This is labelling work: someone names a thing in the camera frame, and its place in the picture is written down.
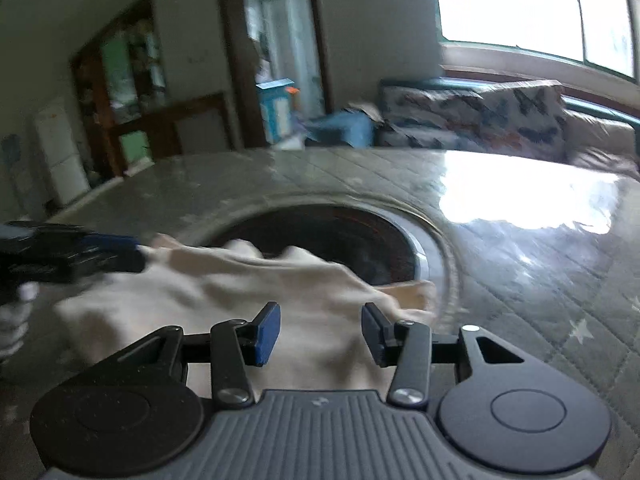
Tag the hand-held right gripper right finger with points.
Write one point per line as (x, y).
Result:
(375, 332)

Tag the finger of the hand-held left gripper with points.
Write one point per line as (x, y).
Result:
(110, 242)
(110, 262)

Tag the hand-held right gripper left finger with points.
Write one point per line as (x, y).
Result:
(267, 332)

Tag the beige garment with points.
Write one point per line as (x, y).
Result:
(310, 300)

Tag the white water dispenser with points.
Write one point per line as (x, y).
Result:
(15, 190)

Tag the round black induction cooktop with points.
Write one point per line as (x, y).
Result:
(350, 240)

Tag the white refrigerator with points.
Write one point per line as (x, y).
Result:
(60, 155)

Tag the blue water jug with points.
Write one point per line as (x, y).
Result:
(9, 149)

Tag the dark wooden counter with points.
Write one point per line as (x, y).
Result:
(165, 115)

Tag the dark wooden shelf cabinet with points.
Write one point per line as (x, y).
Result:
(95, 85)

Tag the blue covered ottoman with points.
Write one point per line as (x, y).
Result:
(345, 130)

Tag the blue bathroom cabinet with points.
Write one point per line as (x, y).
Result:
(275, 110)

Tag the beige cloth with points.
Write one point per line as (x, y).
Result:
(365, 111)

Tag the butterfly print sofa cover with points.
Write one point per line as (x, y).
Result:
(475, 115)

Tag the teal sofa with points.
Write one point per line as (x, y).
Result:
(415, 81)

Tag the beige quilt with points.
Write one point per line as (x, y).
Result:
(605, 145)

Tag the green framed window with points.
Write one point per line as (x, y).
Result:
(510, 5)

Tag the dark wooden door frame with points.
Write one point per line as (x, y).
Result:
(232, 60)

